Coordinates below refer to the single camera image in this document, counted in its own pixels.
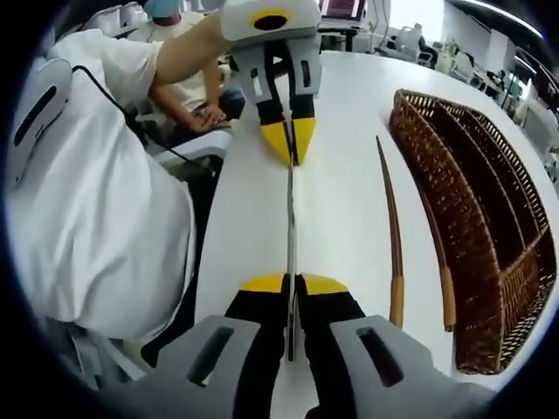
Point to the wooden chopstick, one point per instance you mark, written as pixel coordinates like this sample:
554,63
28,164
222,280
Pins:
396,305
449,305

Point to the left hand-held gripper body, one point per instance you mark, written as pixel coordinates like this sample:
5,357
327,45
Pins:
305,17

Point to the person's white shirt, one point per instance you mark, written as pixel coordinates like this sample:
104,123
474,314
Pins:
96,209

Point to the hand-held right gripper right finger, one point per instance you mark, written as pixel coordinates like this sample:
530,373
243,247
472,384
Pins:
436,397

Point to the white chest-worn device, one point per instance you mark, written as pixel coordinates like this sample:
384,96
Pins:
26,161

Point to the brown wicker storage basket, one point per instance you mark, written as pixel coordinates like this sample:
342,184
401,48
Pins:
476,262

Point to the computer monitor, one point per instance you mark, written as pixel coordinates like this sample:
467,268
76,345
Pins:
345,6

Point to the white office chair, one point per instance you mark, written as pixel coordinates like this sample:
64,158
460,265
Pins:
196,146

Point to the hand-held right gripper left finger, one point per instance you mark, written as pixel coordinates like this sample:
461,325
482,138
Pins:
153,393

